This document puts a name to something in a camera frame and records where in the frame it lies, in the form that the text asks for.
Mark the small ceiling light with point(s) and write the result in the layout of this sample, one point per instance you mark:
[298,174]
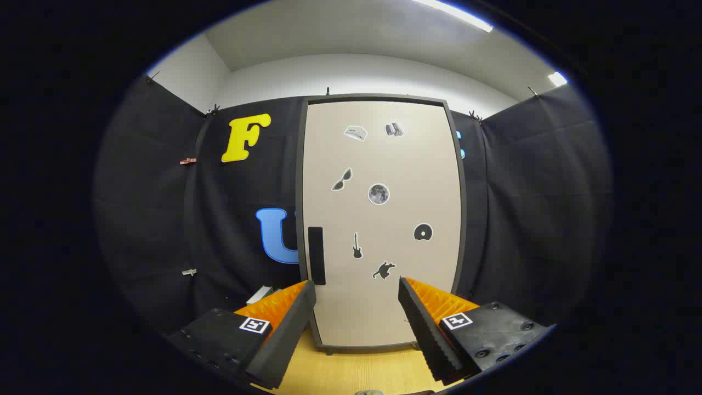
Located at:
[557,79]

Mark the grey cabinet body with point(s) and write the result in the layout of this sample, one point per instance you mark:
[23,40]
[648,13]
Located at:
[373,97]

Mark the green book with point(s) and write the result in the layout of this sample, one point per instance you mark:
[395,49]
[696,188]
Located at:
[259,296]

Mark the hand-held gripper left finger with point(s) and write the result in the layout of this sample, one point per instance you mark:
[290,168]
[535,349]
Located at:
[288,340]

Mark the red clip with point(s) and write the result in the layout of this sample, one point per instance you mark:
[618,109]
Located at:
[188,161]

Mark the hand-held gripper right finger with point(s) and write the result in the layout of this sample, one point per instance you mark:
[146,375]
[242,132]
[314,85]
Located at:
[425,334]

